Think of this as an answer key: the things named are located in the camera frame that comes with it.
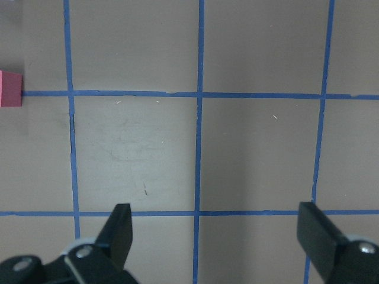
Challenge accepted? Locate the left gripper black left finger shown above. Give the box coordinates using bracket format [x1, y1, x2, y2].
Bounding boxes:
[64, 204, 137, 283]

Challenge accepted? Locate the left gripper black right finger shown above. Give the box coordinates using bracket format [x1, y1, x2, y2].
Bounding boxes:
[297, 202, 378, 283]

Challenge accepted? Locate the pink foam block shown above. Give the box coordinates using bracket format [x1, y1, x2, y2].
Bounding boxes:
[1, 70, 23, 108]

